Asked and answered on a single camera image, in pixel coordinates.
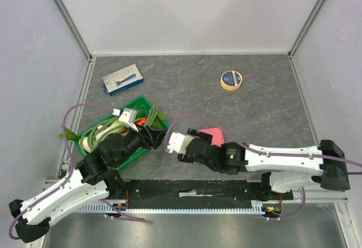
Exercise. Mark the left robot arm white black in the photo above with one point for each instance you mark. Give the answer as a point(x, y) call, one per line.
point(94, 178)

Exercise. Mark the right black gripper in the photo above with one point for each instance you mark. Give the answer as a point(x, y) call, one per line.
point(194, 148)

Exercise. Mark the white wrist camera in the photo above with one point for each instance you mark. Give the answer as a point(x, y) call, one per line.
point(127, 118)
point(178, 143)

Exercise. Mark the blue white razor box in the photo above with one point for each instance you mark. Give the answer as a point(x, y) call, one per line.
point(121, 80)

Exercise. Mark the green plastic basket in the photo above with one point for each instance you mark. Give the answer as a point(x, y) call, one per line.
point(140, 103)

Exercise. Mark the green bean bundle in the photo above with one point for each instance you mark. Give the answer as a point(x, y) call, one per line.
point(150, 118)

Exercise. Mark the grey slotted cable duct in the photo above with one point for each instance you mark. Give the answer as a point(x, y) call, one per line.
point(102, 208)

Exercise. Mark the masking tape roll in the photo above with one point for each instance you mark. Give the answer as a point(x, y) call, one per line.
point(231, 80)

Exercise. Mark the pink paper box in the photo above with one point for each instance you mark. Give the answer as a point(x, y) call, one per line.
point(217, 135)

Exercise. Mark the green toy leek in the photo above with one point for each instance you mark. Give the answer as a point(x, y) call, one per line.
point(90, 139)

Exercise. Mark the green leafy toy vegetable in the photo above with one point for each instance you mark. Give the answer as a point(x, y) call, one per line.
point(69, 135)

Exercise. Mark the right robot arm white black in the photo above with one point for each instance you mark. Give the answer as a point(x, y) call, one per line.
point(283, 168)

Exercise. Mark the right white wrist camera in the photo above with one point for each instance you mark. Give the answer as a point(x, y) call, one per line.
point(178, 143)

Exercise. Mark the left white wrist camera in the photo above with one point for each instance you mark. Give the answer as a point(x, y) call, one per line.
point(127, 118)

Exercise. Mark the orange toy carrot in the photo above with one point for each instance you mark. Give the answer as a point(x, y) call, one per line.
point(141, 121)

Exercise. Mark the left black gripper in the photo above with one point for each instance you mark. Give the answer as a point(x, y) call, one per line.
point(150, 137)

